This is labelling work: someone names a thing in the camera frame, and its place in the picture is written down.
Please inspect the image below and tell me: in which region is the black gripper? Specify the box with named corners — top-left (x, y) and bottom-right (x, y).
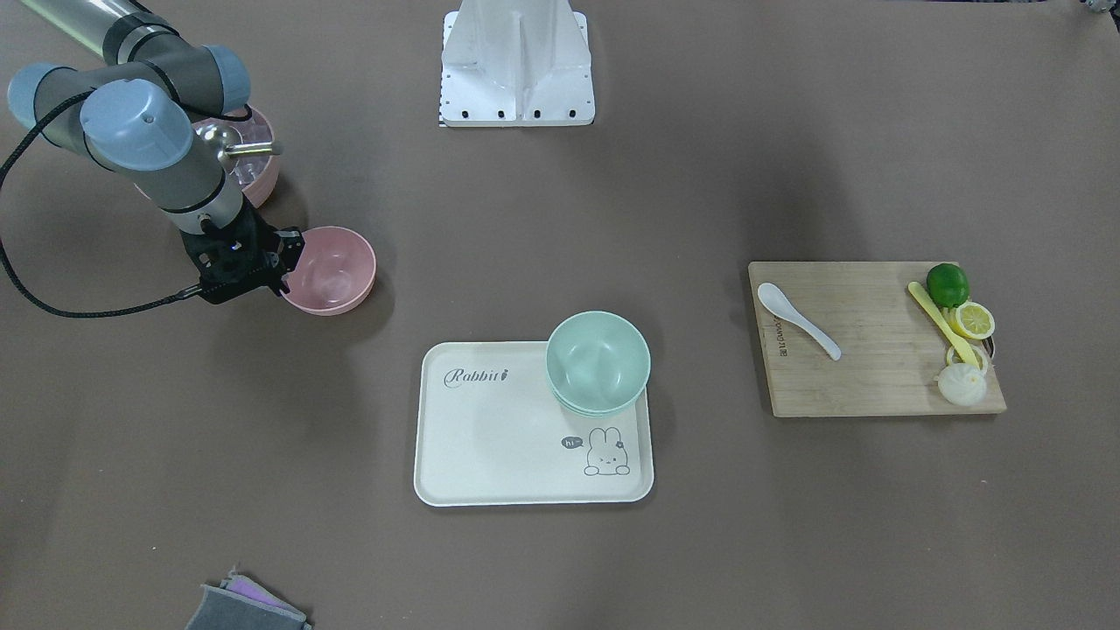
top-left (180, 200), bottom-right (305, 305)

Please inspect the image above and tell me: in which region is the small pink bowl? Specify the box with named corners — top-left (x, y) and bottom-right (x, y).
top-left (283, 226), bottom-right (376, 317)

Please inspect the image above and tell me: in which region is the white ceramic spoon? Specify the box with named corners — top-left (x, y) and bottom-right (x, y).
top-left (756, 282), bottom-right (843, 361)

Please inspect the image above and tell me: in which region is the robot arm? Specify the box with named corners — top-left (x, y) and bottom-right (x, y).
top-left (3, 1), bottom-right (305, 305)

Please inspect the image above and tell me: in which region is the large pink bowl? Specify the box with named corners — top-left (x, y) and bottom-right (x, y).
top-left (193, 110), bottom-right (280, 210)

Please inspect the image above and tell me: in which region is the mint green bowl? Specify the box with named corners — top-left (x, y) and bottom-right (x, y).
top-left (545, 311), bottom-right (652, 417)

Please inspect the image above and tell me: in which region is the metal ice scoop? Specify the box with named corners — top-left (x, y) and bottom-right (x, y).
top-left (196, 121), bottom-right (284, 172)

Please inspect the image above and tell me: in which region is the cream rabbit tray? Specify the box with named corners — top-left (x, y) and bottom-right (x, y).
top-left (413, 340), bottom-right (655, 508)

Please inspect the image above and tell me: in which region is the grey folded cloth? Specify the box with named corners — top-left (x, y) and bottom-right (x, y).
top-left (185, 571), bottom-right (312, 629)

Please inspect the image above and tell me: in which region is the wooden cutting board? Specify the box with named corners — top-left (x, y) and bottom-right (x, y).
top-left (747, 262), bottom-right (1007, 418)

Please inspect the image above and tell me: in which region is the green lime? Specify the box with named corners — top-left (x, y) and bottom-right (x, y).
top-left (927, 262), bottom-right (971, 311)

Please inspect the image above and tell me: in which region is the yellow plastic knife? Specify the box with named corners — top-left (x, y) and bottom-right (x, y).
top-left (906, 282), bottom-right (983, 368)

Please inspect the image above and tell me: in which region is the white onion piece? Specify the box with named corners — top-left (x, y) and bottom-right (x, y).
top-left (935, 363), bottom-right (988, 407)

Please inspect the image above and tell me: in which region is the lemon half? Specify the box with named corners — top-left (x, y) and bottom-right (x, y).
top-left (945, 302), bottom-right (996, 340)

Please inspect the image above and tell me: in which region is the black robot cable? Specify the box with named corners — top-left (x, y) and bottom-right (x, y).
top-left (0, 87), bottom-right (204, 319)

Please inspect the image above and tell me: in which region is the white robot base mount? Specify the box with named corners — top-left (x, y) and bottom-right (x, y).
top-left (437, 1), bottom-right (597, 128)

